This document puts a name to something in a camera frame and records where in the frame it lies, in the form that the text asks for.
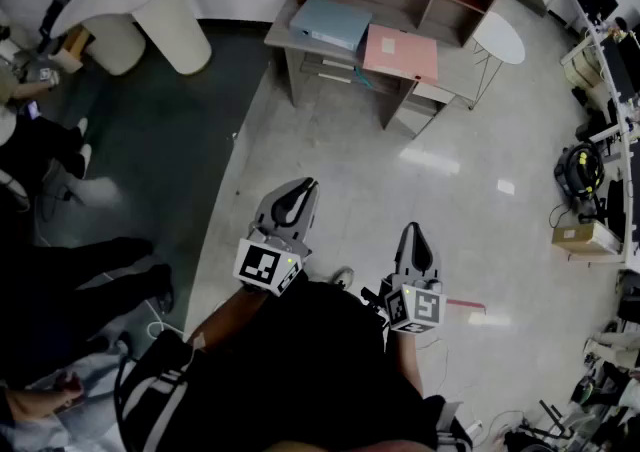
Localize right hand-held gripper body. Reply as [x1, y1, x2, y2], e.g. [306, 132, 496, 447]
[380, 274, 448, 336]

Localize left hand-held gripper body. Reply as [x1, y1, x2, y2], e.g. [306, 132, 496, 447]
[233, 224, 314, 297]

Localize pink file box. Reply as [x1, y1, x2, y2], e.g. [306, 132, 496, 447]
[362, 23, 440, 86]

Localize blue file box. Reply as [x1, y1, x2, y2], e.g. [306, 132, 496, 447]
[288, 0, 374, 52]

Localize person's left forearm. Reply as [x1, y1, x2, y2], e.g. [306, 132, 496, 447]
[185, 284, 274, 356]

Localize person's right forearm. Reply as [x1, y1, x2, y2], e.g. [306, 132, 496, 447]
[392, 329, 426, 399]

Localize red tape strip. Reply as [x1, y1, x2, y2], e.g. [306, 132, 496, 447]
[445, 297, 487, 315]

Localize person's grey shoe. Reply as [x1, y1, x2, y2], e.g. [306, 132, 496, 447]
[327, 265, 356, 287]

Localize person's torso in black clothing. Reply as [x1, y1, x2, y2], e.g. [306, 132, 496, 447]
[113, 267, 474, 452]

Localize flat cardboard box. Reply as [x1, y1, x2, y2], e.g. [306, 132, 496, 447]
[550, 219, 625, 257]

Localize black yellow vacuum cleaner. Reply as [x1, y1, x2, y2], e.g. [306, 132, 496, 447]
[553, 139, 607, 201]

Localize grey wooden desk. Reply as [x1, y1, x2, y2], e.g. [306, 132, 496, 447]
[263, 0, 474, 141]

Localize long white desk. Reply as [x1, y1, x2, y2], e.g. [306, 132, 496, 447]
[544, 0, 640, 274]

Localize white round side table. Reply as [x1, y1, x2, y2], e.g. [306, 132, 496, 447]
[467, 11, 527, 112]

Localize black cabled device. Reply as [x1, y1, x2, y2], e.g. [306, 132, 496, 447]
[359, 286, 390, 329]

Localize white cable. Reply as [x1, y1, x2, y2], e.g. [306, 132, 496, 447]
[146, 297, 174, 341]

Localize teal cable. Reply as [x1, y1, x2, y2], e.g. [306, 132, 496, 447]
[352, 64, 375, 90]

